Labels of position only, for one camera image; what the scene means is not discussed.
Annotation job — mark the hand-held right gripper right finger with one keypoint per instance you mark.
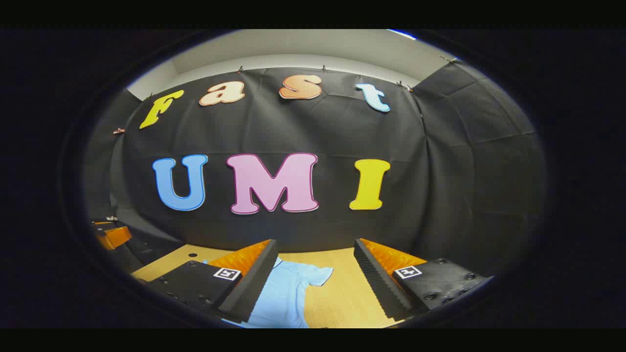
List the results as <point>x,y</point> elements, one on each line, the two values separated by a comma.
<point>376,283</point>

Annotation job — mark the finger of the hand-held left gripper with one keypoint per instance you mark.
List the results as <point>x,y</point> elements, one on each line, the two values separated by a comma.
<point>117,237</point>

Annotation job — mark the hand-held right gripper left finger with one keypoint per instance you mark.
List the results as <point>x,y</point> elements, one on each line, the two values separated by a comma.
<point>254,283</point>

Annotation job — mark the light blue T-shirt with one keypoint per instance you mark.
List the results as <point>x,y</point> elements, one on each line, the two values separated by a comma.
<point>288,298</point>

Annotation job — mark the black backdrop cloth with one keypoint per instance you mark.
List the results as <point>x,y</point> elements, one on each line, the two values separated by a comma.
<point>318,127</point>

